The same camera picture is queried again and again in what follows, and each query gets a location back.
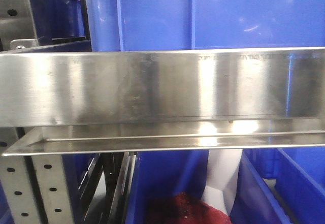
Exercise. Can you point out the stainless steel shelf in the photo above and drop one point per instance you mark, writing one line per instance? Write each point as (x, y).
(94, 102)

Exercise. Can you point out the blue lower middle bin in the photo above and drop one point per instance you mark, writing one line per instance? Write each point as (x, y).
(167, 173)

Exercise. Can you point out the white paper sheet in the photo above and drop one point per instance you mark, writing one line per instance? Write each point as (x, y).
(222, 176)

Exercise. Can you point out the large blue upper bin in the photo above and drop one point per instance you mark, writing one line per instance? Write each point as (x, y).
(132, 25)

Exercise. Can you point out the red mesh item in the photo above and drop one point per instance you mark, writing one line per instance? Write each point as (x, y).
(183, 208)

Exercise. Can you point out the dark blue rear crate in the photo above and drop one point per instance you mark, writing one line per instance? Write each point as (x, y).
(59, 21)

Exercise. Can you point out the blue lower right bin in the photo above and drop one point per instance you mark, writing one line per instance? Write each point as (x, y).
(299, 176)

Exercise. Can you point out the perforated steel shelf post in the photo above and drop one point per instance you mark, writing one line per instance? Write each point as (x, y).
(41, 188)

